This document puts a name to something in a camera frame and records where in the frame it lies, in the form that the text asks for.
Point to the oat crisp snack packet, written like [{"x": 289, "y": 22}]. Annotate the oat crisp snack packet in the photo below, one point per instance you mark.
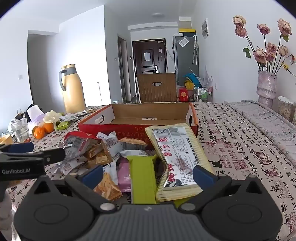
[{"x": 108, "y": 185}]

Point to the clear white snack packet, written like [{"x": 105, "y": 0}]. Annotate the clear white snack packet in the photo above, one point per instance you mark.
[{"x": 111, "y": 143}]

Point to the round ceiling lamp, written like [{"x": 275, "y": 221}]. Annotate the round ceiling lamp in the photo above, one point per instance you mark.
[{"x": 158, "y": 14}]

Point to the yellow thermos jug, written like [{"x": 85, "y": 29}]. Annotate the yellow thermos jug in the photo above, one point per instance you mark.
[{"x": 72, "y": 92}]

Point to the white label packet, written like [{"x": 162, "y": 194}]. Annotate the white label packet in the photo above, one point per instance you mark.
[{"x": 68, "y": 117}]

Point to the brown cake packet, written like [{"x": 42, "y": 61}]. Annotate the brown cake packet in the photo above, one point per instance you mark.
[{"x": 133, "y": 143}]

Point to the blue plastic item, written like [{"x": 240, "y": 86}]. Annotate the blue plastic item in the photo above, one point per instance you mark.
[{"x": 190, "y": 77}]

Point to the clear glass cup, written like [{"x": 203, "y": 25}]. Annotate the clear glass cup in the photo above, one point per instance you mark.
[{"x": 20, "y": 131}]

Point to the white paper bag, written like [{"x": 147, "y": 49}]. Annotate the white paper bag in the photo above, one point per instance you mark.
[{"x": 35, "y": 111}]

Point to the lavender plastic bag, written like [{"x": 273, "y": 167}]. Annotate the lavender plastic bag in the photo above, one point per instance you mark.
[{"x": 35, "y": 125}]

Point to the cream crumpled cloth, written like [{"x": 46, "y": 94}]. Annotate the cream crumpled cloth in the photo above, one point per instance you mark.
[{"x": 51, "y": 115}]

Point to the dried pink roses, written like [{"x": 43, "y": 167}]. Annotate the dried pink roses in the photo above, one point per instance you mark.
[{"x": 263, "y": 29}]

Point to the grey interior door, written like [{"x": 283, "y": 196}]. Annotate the grey interior door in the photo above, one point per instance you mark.
[{"x": 122, "y": 69}]

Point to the white door notice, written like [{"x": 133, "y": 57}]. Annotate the white door notice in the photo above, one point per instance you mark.
[{"x": 147, "y": 56}]

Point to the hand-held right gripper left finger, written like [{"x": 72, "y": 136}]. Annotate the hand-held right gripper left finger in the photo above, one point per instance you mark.
[{"x": 92, "y": 176}]

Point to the grey patterned table runner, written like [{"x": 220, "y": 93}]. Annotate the grey patterned table runner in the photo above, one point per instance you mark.
[{"x": 266, "y": 122}]

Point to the green snack packet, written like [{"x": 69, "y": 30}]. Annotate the green snack packet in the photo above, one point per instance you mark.
[{"x": 142, "y": 178}]

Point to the red orange cardboard box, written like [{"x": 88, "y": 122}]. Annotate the red orange cardboard box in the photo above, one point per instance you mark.
[{"x": 129, "y": 111}]

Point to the small green packet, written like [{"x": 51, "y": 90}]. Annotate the small green packet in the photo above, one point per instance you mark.
[{"x": 63, "y": 125}]

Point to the grey refrigerator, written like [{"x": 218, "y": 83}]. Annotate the grey refrigerator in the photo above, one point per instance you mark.
[{"x": 182, "y": 62}]

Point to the white folded umbrella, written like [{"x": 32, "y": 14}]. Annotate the white folded umbrella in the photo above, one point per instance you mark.
[{"x": 195, "y": 51}]

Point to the pale lavender plume decoration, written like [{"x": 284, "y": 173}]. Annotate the pale lavender plume decoration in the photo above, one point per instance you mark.
[{"x": 205, "y": 80}]

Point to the large silver snack packet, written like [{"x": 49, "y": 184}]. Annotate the large silver snack packet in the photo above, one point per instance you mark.
[{"x": 178, "y": 153}]

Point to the clear cracker packet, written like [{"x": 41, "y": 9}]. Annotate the clear cracker packet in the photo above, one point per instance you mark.
[{"x": 91, "y": 111}]

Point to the pink snack packet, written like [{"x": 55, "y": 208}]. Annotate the pink snack packet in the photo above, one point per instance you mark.
[{"x": 124, "y": 178}]

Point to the crumpled silver snack packet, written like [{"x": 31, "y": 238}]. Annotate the crumpled silver snack packet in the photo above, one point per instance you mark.
[{"x": 69, "y": 165}]

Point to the red white snack packet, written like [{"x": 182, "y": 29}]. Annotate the red white snack packet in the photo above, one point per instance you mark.
[{"x": 78, "y": 140}]

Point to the brown cracker packet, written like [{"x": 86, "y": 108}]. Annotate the brown cracker packet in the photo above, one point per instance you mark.
[{"x": 98, "y": 155}]

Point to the yellow flower branch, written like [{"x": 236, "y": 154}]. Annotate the yellow flower branch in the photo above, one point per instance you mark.
[{"x": 286, "y": 66}]

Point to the yellow plastic container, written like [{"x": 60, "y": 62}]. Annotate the yellow plastic container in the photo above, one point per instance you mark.
[{"x": 188, "y": 85}]

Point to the dark brown entry door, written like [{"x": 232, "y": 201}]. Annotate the dark brown entry door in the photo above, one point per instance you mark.
[{"x": 149, "y": 67}]

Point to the small silver packet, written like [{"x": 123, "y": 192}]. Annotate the small silver packet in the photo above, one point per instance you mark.
[{"x": 81, "y": 114}]

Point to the wooden chair back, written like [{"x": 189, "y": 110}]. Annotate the wooden chair back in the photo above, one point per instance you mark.
[{"x": 148, "y": 92}]

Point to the orange fruit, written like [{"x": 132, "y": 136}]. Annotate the orange fruit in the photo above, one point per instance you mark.
[
  {"x": 49, "y": 128},
  {"x": 38, "y": 132}
]

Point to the paper sheet on refrigerator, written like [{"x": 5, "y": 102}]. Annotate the paper sheet on refrigerator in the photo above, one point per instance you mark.
[{"x": 183, "y": 42}]

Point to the yellow flat box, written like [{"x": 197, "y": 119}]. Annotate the yellow flat box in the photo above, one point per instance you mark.
[{"x": 187, "y": 30}]

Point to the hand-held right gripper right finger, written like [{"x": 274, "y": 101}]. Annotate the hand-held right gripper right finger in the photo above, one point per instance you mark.
[{"x": 203, "y": 176}]

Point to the beige carton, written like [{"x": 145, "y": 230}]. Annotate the beige carton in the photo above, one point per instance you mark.
[{"x": 185, "y": 23}]

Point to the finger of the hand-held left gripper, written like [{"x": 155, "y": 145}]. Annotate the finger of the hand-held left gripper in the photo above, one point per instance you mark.
[
  {"x": 54, "y": 155},
  {"x": 22, "y": 147}
]

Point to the pink textured vase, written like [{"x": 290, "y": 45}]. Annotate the pink textured vase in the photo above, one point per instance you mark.
[{"x": 266, "y": 90}]

